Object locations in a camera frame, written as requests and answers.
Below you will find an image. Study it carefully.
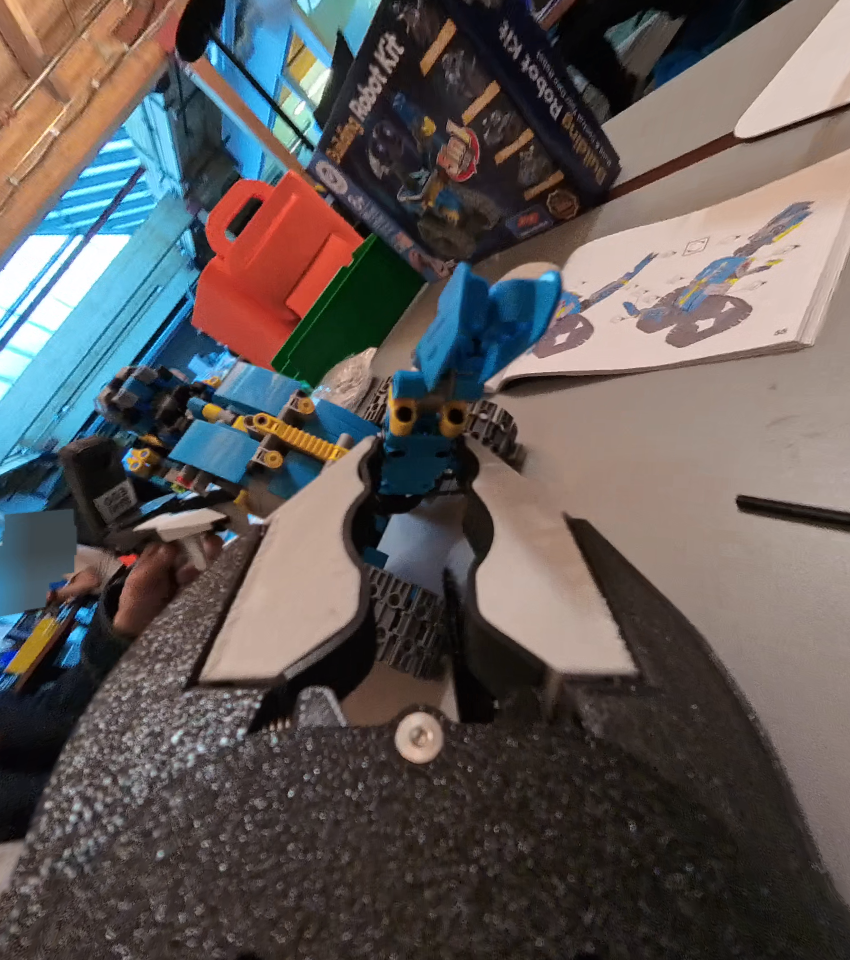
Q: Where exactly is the black axle rod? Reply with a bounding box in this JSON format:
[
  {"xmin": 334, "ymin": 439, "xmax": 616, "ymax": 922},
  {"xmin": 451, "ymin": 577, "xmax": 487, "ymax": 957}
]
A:
[{"xmin": 736, "ymin": 495, "xmax": 850, "ymax": 534}]

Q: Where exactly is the green plastic bin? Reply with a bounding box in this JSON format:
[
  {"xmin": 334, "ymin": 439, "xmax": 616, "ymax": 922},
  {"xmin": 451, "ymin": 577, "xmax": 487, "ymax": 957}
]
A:
[{"xmin": 271, "ymin": 234, "xmax": 426, "ymax": 391}]

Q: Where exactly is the open instruction booklet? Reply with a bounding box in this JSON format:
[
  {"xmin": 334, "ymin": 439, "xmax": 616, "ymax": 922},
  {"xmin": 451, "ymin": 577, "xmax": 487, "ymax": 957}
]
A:
[{"xmin": 485, "ymin": 137, "xmax": 850, "ymax": 395}]

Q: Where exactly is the person's left forearm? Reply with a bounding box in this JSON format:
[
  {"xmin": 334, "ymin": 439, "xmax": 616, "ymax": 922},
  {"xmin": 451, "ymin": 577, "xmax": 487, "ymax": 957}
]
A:
[{"xmin": 57, "ymin": 577, "xmax": 135, "ymax": 721}]

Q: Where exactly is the orange plastic bin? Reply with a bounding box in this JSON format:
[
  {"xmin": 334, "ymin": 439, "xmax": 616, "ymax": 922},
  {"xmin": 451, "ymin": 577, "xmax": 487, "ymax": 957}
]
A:
[{"xmin": 191, "ymin": 171, "xmax": 366, "ymax": 369}]

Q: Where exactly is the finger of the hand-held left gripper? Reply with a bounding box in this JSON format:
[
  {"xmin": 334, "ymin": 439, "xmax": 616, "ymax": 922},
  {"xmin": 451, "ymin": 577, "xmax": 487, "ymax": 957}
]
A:
[{"xmin": 132, "ymin": 507, "xmax": 233, "ymax": 543}]

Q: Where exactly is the white desk lamp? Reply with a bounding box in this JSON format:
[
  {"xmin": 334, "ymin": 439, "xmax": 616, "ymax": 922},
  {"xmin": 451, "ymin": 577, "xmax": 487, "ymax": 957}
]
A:
[{"xmin": 734, "ymin": 0, "xmax": 850, "ymax": 141}]

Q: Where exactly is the grey desk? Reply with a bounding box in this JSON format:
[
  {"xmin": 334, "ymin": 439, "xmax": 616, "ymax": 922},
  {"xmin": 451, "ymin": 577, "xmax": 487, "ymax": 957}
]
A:
[{"xmin": 335, "ymin": 0, "xmax": 850, "ymax": 960}]

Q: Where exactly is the dark denim jacket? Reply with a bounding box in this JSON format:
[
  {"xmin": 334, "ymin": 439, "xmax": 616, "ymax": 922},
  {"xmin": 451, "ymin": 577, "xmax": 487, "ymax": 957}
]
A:
[{"xmin": 0, "ymin": 663, "xmax": 107, "ymax": 856}]

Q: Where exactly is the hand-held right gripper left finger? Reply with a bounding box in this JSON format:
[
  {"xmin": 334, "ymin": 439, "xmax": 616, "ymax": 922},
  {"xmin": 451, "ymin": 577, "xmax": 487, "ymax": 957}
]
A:
[{"xmin": 191, "ymin": 436, "xmax": 386, "ymax": 704}]

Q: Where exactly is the bubble wrap bag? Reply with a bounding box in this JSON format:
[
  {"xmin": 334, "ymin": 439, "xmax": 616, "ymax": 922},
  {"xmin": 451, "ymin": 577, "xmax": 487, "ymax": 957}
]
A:
[{"xmin": 326, "ymin": 347, "xmax": 396, "ymax": 410}]

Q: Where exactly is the blue brick robot arm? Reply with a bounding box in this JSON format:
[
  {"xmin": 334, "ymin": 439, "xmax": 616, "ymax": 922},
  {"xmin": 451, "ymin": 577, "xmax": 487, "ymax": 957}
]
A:
[{"xmin": 380, "ymin": 262, "xmax": 563, "ymax": 515}]

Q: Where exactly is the dark blue toy box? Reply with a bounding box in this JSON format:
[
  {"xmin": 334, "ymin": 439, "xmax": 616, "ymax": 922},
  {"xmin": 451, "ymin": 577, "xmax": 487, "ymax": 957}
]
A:
[{"xmin": 308, "ymin": 0, "xmax": 621, "ymax": 282}]

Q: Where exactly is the blue toy brick robot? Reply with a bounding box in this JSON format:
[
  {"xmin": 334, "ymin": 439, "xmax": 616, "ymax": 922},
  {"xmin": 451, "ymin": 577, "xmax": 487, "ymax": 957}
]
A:
[{"xmin": 95, "ymin": 365, "xmax": 527, "ymax": 680}]

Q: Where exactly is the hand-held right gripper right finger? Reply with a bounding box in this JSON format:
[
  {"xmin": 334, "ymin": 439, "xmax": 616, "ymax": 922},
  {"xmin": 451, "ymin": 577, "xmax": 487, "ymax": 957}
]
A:
[{"xmin": 442, "ymin": 441, "xmax": 639, "ymax": 724}]

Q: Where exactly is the person's left hand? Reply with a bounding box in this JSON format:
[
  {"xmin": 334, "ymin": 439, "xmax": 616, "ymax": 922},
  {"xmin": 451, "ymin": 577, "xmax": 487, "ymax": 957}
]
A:
[{"xmin": 111, "ymin": 540, "xmax": 206, "ymax": 640}]

